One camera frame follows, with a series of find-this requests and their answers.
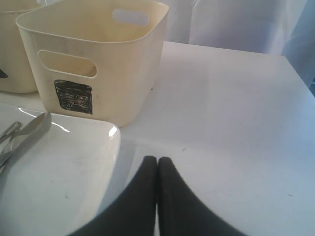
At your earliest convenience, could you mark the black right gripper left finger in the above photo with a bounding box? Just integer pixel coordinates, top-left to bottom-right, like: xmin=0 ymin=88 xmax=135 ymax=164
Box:
xmin=72 ymin=156 xmax=157 ymax=236

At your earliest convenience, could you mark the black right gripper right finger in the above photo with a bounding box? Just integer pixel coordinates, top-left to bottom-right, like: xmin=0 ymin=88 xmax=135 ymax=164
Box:
xmin=157 ymin=157 xmax=244 ymax=236

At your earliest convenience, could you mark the white rectangular plate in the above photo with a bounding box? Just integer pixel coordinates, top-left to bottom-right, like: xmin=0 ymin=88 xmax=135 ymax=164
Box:
xmin=0 ymin=114 xmax=121 ymax=236

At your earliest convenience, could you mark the steel table knife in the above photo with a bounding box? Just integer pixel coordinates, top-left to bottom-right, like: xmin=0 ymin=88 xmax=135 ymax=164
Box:
xmin=0 ymin=112 xmax=52 ymax=172

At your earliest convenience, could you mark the cream bin with square mark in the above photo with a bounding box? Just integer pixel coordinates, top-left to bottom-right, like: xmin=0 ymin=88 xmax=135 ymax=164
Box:
xmin=16 ymin=0 xmax=169 ymax=127

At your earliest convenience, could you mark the cream bin with triangle mark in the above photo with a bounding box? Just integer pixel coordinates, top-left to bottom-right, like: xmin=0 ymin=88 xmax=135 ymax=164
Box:
xmin=0 ymin=0 xmax=55 ymax=93

